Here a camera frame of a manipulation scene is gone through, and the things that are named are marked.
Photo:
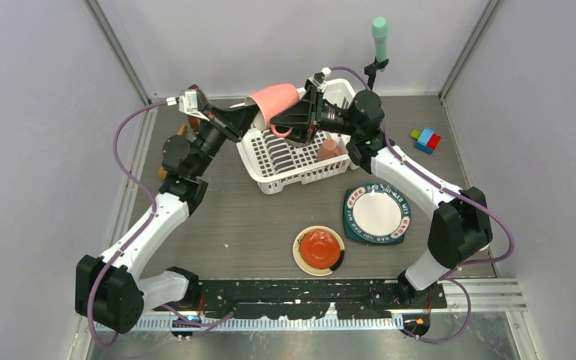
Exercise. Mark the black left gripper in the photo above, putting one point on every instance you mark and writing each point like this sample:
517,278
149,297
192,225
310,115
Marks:
232,124

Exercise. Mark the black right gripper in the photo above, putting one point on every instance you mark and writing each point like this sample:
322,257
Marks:
304,117

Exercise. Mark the large pink mug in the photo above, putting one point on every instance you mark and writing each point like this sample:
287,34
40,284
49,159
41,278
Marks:
272,101

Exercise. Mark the small pink cup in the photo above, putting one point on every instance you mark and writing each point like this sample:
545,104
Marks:
328,149

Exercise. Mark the white plastic dish rack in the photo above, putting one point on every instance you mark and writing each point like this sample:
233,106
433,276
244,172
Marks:
273,163

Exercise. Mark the white round plate with lettering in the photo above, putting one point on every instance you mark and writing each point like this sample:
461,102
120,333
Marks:
377,213

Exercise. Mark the black patterned ceramic bowl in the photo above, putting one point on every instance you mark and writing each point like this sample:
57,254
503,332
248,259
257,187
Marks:
298,143

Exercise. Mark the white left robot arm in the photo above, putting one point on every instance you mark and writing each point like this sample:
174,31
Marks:
109,290

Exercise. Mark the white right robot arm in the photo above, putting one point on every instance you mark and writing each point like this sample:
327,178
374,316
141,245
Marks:
460,225

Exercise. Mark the brown wooden metronome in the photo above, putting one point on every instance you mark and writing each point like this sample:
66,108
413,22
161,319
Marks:
194,123

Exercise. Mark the black microphone stand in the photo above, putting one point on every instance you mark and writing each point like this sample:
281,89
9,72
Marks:
371,71

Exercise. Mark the teal square plate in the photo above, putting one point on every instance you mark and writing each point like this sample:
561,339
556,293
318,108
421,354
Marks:
375,237

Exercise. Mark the mint green microphone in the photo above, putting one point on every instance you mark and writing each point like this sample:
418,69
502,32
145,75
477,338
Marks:
380,32

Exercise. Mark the colourful toy blocks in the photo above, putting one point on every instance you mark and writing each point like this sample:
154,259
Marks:
426,140

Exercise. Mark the red and cream saucer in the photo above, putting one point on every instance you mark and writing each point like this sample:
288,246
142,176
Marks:
318,251

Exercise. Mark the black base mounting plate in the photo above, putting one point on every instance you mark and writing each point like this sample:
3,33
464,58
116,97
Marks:
352,299

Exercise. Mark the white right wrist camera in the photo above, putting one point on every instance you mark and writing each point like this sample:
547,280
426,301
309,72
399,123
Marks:
319,79

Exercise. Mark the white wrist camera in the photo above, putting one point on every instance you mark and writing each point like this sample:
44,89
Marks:
191,102
319,79

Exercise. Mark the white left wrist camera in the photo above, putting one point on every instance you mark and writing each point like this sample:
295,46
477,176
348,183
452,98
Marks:
191,102

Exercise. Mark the slotted white cable duct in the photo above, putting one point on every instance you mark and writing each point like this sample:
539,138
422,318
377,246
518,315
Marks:
160,322

